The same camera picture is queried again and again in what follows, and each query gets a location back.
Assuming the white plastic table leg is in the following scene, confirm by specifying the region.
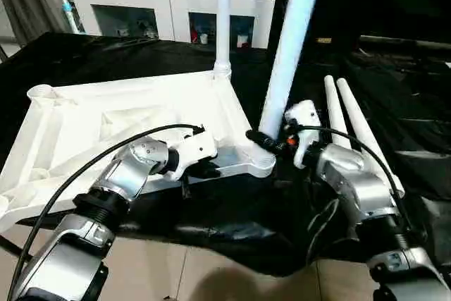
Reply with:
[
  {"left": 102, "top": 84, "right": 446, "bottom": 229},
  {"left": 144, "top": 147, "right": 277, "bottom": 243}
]
[
  {"left": 323, "top": 75, "right": 354, "bottom": 151},
  {"left": 336, "top": 77, "right": 407, "bottom": 197},
  {"left": 214, "top": 0, "right": 233, "bottom": 81},
  {"left": 258, "top": 0, "right": 328, "bottom": 141}
]

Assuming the white plastic table top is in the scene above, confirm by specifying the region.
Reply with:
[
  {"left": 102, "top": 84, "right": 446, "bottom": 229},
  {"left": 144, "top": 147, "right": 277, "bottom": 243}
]
[{"left": 0, "top": 68, "right": 278, "bottom": 236}]

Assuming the black mat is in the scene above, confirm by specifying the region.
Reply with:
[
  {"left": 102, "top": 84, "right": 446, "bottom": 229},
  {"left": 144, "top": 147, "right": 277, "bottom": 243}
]
[{"left": 0, "top": 31, "right": 451, "bottom": 277}]

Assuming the black stand leg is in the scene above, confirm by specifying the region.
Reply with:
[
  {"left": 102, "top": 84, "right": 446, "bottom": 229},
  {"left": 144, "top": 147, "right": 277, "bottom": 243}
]
[{"left": 0, "top": 234, "right": 23, "bottom": 258}]

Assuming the grey curtain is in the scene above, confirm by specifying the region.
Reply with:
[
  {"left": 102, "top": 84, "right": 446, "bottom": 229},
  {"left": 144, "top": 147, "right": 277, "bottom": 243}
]
[{"left": 0, "top": 0, "right": 68, "bottom": 47}]

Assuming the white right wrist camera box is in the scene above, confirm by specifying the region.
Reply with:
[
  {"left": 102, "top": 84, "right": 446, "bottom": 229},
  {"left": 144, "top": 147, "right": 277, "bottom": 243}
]
[{"left": 283, "top": 99, "right": 323, "bottom": 169}]

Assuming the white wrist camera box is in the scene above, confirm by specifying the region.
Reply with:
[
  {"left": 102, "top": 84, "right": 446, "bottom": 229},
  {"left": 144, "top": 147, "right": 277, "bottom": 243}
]
[
  {"left": 164, "top": 132, "right": 220, "bottom": 179},
  {"left": 283, "top": 99, "right": 323, "bottom": 169}
]

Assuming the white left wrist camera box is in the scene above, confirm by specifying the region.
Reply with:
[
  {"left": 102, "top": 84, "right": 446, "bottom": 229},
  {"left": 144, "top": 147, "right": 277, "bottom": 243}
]
[{"left": 164, "top": 132, "right": 220, "bottom": 179}]

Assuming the black metal rail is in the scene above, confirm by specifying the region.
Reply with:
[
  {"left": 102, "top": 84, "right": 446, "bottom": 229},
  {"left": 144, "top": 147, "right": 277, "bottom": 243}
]
[{"left": 359, "top": 33, "right": 451, "bottom": 49}]

